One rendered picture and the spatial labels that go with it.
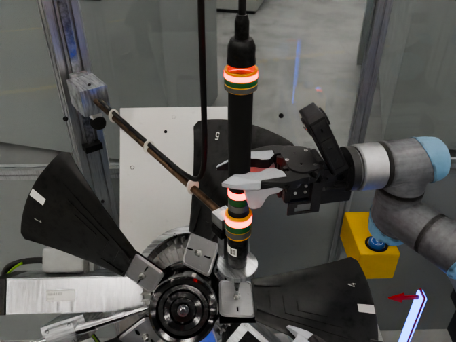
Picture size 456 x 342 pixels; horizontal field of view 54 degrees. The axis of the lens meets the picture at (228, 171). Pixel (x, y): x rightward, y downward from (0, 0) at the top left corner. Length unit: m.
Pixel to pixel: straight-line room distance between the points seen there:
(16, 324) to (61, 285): 1.28
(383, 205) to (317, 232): 0.98
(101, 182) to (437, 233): 0.99
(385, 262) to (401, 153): 0.50
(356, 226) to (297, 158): 0.56
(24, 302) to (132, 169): 0.37
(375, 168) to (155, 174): 0.56
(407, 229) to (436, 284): 1.38
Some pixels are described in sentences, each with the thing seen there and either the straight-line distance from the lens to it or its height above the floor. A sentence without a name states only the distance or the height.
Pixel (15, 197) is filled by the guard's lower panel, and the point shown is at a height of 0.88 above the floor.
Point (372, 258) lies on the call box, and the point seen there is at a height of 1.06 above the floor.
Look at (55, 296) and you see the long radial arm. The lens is 1.02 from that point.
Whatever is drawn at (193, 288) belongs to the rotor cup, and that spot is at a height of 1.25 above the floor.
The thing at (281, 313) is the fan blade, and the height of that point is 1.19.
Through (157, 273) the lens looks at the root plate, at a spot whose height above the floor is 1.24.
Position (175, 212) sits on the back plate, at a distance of 1.06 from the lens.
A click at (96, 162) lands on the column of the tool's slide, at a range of 1.38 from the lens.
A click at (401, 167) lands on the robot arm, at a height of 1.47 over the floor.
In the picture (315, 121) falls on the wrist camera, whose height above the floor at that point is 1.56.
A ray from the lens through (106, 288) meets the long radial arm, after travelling 0.99.
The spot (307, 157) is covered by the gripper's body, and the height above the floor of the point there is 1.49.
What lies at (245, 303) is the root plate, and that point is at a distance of 0.85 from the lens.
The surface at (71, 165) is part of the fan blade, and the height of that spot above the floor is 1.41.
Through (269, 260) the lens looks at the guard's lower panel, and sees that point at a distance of 1.82.
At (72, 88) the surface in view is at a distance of 1.18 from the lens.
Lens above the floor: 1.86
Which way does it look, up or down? 35 degrees down
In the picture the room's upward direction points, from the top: straight up
